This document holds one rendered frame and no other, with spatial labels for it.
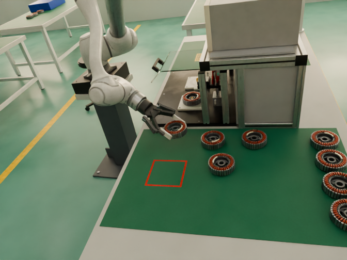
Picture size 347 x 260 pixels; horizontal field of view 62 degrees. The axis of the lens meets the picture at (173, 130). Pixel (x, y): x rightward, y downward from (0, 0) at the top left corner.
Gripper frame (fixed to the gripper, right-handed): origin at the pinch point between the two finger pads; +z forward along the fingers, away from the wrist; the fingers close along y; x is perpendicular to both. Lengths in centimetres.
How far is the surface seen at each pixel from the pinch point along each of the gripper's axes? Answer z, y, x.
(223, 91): 8.5, -20.1, 19.3
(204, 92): 1.2, -16.1, 15.4
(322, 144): 56, -18, 27
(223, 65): 2.8, -18.5, 31.8
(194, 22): -71, -173, -52
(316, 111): 51, -48, 20
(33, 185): -84, 24, -145
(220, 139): 20.3, -5.4, 6.9
